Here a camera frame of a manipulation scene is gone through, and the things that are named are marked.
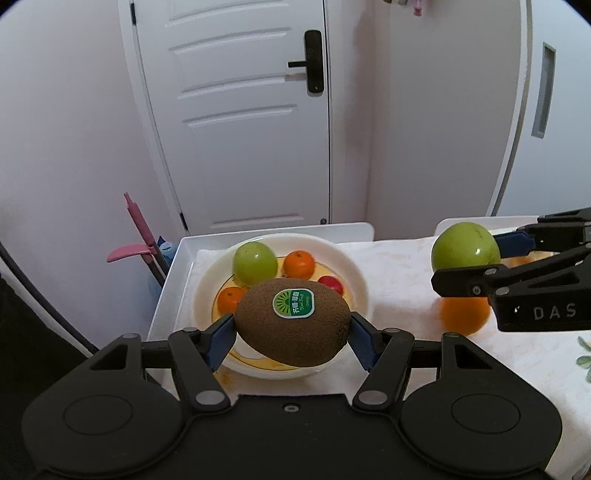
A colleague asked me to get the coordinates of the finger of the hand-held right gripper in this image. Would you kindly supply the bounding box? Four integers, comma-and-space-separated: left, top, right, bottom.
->
493, 208, 591, 259
431, 244, 591, 300

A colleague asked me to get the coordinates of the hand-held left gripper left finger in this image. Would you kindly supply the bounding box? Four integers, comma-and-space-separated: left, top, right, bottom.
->
88, 314, 238, 414

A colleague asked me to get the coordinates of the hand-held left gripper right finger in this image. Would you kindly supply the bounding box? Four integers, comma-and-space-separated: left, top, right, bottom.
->
348, 312, 496, 413

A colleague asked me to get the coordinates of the small green apple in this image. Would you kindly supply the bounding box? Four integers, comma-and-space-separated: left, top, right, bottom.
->
431, 222, 502, 274

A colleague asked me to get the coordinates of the small mandarin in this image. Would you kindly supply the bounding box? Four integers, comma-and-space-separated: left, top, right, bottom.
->
283, 250, 317, 280
216, 286, 248, 315

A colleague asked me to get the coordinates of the cream plate with duck print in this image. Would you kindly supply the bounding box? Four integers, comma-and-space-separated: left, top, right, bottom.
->
191, 232, 369, 380

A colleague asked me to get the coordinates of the brown kiwi with green sticker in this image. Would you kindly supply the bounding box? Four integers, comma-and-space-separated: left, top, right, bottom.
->
235, 278, 352, 368

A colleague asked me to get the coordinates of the large green apple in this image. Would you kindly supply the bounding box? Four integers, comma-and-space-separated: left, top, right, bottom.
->
232, 241, 280, 286

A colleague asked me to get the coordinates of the large orange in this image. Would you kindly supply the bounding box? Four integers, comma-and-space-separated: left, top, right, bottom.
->
438, 296, 492, 337

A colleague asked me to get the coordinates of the white sliding door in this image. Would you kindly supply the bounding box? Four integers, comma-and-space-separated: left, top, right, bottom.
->
488, 0, 591, 219

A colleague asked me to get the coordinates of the white rimmed tray table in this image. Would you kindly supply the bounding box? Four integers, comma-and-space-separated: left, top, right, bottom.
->
147, 215, 591, 480

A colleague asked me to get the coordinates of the black curved tube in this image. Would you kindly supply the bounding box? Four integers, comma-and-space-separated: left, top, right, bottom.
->
0, 240, 99, 357

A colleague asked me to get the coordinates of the dark cloth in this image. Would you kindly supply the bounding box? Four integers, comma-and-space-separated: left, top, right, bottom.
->
0, 272, 95, 480

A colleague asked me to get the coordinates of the white panel door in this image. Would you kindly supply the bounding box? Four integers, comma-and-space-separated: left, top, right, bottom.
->
130, 0, 331, 232

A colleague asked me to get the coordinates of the pink long-handled tool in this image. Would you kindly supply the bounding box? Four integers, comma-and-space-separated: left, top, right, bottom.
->
106, 192, 168, 288

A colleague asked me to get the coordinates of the black door lock handle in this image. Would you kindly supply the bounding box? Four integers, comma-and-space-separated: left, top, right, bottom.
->
288, 30, 324, 96

